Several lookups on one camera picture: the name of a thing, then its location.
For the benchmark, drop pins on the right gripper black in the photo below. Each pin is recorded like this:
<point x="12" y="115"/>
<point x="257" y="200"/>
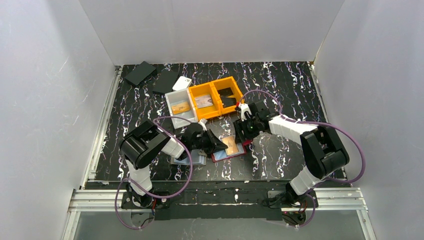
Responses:
<point x="243" y="126"/>

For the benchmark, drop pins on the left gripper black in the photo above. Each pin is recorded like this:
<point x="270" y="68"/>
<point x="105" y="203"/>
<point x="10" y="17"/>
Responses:
<point x="208" y="141"/>

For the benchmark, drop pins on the gold credit card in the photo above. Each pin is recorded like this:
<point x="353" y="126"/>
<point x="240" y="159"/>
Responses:
<point x="233" y="148"/>

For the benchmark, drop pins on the red leather card holder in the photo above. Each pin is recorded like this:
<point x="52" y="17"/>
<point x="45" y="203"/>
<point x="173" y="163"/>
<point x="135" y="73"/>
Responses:
<point x="221" y="156"/>

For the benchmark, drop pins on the grey credit card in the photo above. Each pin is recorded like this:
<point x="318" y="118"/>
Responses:
<point x="228" y="102"/>

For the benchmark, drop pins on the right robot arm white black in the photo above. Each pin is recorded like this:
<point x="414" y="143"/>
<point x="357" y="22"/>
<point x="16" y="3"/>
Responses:
<point x="322" y="148"/>

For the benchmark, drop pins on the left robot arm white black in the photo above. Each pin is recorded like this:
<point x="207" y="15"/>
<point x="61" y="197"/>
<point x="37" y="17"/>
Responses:
<point x="142" y="145"/>

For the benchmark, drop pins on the id card in bin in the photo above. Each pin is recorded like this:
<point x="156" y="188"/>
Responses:
<point x="204" y="101"/>

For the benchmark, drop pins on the black card in bin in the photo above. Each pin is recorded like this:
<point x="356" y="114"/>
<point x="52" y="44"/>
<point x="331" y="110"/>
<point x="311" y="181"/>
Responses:
<point x="225" y="92"/>

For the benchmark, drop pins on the orange card in bin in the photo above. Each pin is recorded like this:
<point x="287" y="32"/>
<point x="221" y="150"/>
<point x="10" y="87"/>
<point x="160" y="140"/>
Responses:
<point x="181" y="107"/>

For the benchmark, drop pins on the orange bin middle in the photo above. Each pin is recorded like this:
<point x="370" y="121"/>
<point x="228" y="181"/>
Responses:
<point x="209" y="112"/>

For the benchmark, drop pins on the orange bin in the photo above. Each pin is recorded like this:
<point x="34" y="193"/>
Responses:
<point x="223" y="83"/>
<point x="209" y="112"/>

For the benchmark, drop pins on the orange bin right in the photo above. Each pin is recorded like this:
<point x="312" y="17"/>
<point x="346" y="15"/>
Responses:
<point x="223" y="83"/>

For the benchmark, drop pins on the white plastic bin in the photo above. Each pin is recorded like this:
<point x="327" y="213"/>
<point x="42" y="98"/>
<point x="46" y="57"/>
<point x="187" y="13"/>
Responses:
<point x="182" y="119"/>

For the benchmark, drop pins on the white small box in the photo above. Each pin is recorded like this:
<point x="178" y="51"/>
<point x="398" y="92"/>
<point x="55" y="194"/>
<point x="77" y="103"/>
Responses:
<point x="182" y="83"/>

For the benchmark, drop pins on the black flat box right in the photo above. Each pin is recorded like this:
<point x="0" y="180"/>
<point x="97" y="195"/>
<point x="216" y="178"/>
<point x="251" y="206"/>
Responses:
<point x="165" y="82"/>

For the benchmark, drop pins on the black flat box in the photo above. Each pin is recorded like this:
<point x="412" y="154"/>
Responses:
<point x="165" y="82"/>
<point x="140" y="73"/>

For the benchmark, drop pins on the black flat box left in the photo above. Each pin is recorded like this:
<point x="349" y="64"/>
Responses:
<point x="140" y="73"/>

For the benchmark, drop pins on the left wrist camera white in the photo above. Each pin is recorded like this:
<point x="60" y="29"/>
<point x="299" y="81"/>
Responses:
<point x="202" y="122"/>

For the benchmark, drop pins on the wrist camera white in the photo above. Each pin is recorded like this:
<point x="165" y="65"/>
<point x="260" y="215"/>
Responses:
<point x="244" y="111"/>
<point x="202" y="122"/>

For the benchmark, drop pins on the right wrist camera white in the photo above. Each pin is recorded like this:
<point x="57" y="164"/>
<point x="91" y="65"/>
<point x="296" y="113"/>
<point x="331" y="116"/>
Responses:
<point x="244" y="111"/>

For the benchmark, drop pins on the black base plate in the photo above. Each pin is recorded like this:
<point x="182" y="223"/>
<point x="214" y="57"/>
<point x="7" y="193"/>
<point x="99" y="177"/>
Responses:
<point x="221" y="200"/>

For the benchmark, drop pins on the aluminium rail frame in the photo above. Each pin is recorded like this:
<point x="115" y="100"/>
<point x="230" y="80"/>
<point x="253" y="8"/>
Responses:
<point x="98" y="197"/>

